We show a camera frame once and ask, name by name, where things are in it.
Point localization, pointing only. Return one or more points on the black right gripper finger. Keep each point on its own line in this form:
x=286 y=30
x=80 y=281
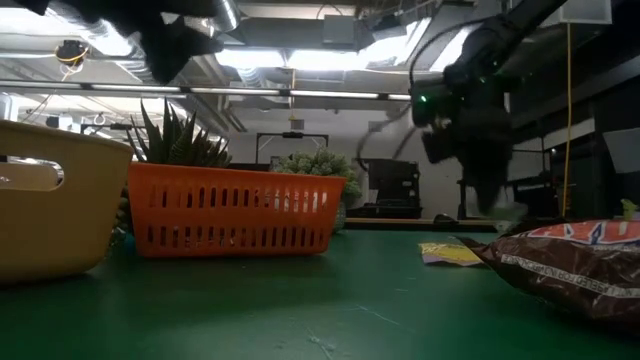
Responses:
x=484 y=187

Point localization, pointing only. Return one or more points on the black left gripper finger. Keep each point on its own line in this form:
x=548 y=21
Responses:
x=200 y=40
x=162 y=50

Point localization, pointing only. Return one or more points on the orange slotted plastic basket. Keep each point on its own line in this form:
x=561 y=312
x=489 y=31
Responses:
x=235 y=217

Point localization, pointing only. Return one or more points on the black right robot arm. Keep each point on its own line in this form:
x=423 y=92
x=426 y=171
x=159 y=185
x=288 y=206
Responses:
x=500 y=40

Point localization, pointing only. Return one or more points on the yellow sour candy pack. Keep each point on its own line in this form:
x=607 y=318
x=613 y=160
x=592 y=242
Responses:
x=450 y=255

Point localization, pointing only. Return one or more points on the brown peanut candy bar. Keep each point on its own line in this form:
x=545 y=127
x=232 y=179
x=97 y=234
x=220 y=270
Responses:
x=575 y=280

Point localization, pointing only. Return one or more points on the black machine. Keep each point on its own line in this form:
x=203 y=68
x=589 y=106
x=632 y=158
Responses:
x=530 y=197

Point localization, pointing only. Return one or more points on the black computer mouse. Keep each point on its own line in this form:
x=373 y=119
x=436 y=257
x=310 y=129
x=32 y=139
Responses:
x=445 y=219

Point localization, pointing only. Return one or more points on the whiteboard on black stand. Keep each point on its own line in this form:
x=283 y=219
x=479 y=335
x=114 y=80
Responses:
x=530 y=162

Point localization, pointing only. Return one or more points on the long ceiling light strip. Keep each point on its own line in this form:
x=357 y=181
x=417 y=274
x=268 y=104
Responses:
x=240 y=91

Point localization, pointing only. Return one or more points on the black cabinet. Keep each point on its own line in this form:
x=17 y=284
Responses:
x=395 y=185

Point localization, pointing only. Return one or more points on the potted mixed artificial succulents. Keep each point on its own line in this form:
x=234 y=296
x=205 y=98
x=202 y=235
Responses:
x=172 y=140

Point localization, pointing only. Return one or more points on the grey ceiling box unit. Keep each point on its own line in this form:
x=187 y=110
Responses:
x=340 y=30

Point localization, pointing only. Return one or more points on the grey panel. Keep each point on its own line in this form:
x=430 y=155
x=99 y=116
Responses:
x=622 y=150

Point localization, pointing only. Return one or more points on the small green item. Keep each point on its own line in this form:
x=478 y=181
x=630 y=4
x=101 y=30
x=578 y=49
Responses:
x=628 y=207

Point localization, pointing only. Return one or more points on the potted pale clustered succulent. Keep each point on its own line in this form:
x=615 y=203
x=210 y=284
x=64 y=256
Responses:
x=320 y=165

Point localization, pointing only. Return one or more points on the white ceiling box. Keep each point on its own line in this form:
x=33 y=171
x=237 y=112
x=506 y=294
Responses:
x=590 y=11

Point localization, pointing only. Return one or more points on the yellow plastic bin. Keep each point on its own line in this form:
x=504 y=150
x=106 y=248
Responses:
x=75 y=225

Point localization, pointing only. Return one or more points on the silver spiral air duct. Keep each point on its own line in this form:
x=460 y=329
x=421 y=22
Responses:
x=225 y=12

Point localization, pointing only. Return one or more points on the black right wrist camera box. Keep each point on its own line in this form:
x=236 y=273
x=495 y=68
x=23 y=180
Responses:
x=440 y=145

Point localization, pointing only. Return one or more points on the black frame rig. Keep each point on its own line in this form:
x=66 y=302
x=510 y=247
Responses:
x=292 y=135

